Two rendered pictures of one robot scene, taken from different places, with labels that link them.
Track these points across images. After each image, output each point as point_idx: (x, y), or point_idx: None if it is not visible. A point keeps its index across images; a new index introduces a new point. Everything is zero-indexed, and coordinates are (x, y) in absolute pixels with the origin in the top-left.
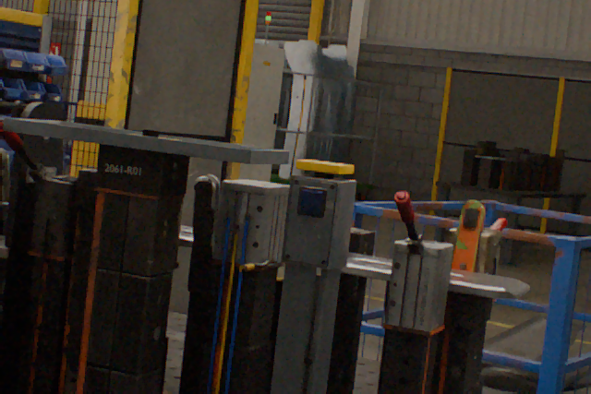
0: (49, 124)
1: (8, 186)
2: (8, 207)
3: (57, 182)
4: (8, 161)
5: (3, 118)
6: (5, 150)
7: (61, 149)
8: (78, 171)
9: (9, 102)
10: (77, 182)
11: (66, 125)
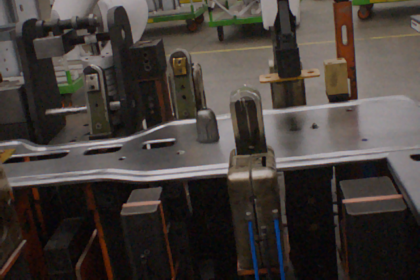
0: (4, 25)
1: (86, 102)
2: (60, 94)
3: (19, 79)
4: (83, 78)
5: (64, 30)
6: (84, 67)
7: (22, 64)
8: (0, 71)
9: (65, 19)
10: (3, 80)
11: (3, 34)
